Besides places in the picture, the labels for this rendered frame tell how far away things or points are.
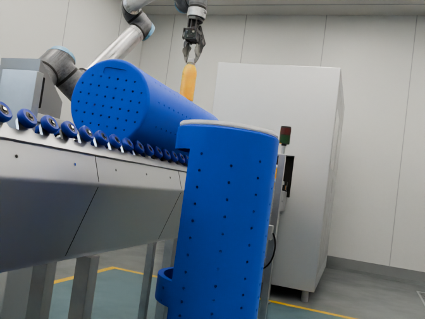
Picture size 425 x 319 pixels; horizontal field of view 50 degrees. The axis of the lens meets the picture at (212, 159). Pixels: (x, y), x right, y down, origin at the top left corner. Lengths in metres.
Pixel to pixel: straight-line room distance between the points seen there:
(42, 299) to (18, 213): 0.48
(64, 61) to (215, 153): 1.56
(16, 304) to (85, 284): 1.10
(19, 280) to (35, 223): 1.32
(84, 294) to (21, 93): 0.58
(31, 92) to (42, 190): 0.24
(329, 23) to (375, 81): 1.03
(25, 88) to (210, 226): 0.54
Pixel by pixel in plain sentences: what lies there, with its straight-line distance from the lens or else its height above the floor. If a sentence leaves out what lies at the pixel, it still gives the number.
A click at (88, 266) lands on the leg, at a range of 1.36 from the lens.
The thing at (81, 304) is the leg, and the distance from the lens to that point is 1.39.
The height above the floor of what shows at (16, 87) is 1.04.
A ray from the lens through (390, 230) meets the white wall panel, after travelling 6.27.
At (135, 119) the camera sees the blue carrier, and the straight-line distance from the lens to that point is 1.44.
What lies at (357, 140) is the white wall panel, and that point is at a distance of 6.31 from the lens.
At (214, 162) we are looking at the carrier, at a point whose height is 0.93.
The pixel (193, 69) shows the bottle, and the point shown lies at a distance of 2.23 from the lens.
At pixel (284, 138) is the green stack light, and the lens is 2.62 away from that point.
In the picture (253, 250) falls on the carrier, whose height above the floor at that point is 0.72.
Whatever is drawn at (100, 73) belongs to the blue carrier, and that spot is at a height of 1.18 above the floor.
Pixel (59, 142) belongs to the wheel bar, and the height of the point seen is 0.92.
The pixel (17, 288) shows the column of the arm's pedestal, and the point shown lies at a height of 0.27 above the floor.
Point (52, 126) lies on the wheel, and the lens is 1.09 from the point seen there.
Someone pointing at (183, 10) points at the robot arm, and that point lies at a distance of 2.44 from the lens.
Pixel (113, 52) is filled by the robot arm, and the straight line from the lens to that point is 2.73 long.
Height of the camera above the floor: 0.88
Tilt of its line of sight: 3 degrees up
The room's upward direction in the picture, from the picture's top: 8 degrees clockwise
